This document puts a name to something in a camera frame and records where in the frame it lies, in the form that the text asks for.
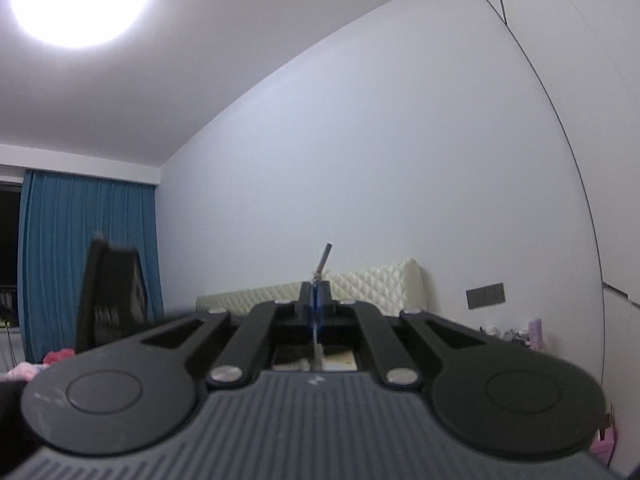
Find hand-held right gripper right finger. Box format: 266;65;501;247
316;282;489;390

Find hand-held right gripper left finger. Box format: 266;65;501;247
141;282;317;390

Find white shoelace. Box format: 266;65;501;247
309;243;335;371

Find blue curtain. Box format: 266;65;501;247
17;169;165;363

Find dark window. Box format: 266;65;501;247
0;180;23;328

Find small toiletry bottles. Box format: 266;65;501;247
480;325;531;346

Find pink cardboard box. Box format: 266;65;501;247
590;407;617;456

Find white wardrobe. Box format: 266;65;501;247
457;0;640;461

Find grey wall switch panel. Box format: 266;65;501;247
466;283;506;308

